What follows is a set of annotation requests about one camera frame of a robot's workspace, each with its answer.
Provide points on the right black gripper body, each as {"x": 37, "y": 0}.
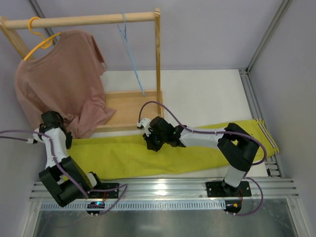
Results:
{"x": 153, "y": 133}

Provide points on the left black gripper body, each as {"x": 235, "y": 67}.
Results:
{"x": 50, "y": 118}

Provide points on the yellow-green trousers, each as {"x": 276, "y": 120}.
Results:
{"x": 127, "y": 156}

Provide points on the light blue wire hanger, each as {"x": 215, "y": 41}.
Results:
{"x": 123, "y": 35}

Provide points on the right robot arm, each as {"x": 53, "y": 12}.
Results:
{"x": 237, "y": 146}

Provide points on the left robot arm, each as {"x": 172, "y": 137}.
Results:
{"x": 62, "y": 176}

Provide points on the wooden clothes rack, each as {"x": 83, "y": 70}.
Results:
{"x": 121, "y": 93}

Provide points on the pink t-shirt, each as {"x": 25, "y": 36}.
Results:
{"x": 66, "y": 80}

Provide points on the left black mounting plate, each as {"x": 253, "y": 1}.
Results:
{"x": 107, "y": 192}

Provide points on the black mounting plate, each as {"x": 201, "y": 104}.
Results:
{"x": 107, "y": 192}
{"x": 219, "y": 189}

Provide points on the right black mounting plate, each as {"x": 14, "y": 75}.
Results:
{"x": 219, "y": 189}

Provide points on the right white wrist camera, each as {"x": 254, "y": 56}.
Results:
{"x": 144, "y": 124}

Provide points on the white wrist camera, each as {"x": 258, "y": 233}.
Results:
{"x": 36, "y": 137}
{"x": 144, "y": 124}

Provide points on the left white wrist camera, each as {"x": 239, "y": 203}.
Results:
{"x": 36, "y": 137}

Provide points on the slotted cable duct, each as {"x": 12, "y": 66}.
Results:
{"x": 134, "y": 205}

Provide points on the aluminium frame profile right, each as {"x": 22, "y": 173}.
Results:
{"x": 259, "y": 77}

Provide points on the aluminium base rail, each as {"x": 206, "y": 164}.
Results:
{"x": 195, "y": 188}

